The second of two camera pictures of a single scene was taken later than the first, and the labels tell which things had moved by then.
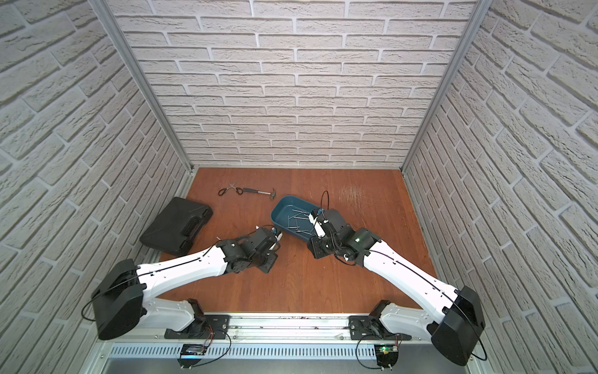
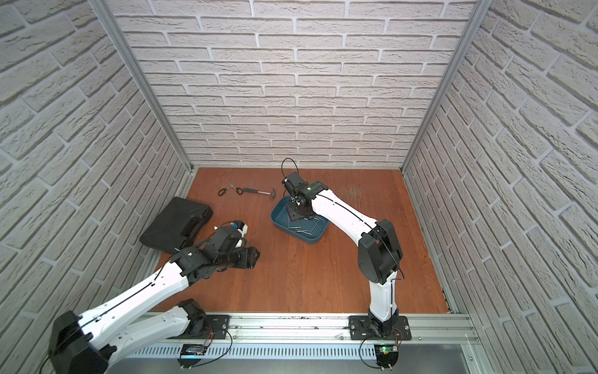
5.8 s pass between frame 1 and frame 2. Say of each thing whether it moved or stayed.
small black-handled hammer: stayed
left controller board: stayed
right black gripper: moved
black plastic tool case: stayed
